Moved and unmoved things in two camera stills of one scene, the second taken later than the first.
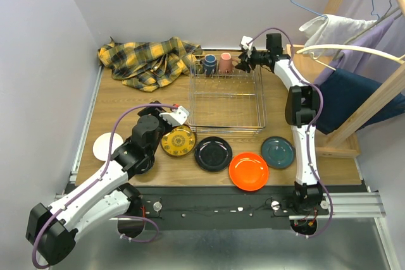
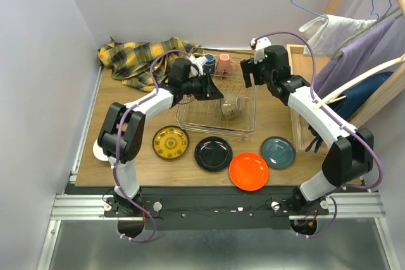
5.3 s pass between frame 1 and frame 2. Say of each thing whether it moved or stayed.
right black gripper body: moved
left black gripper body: moved
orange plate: stayed
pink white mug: stayed
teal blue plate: stayed
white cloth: stayed
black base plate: stayed
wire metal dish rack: moved
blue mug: stayed
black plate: stayed
